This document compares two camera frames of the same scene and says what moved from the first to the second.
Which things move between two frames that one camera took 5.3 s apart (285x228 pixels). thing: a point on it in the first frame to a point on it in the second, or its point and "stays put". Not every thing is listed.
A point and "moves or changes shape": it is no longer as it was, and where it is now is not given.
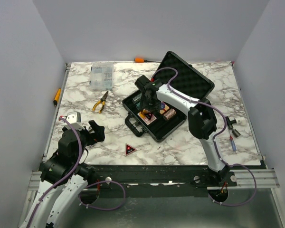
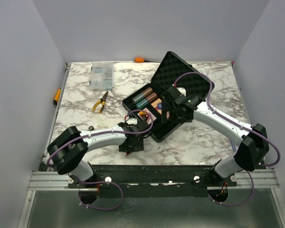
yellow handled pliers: (103, 100) stays put
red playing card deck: (148, 118) stays put
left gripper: (99, 132) to (138, 146)
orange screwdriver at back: (138, 60) stays put
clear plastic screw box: (101, 74) stays put
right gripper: (143, 105) to (165, 108)
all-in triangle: (148, 115) moves or changes shape
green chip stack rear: (137, 97) stays put
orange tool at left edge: (57, 97) stays put
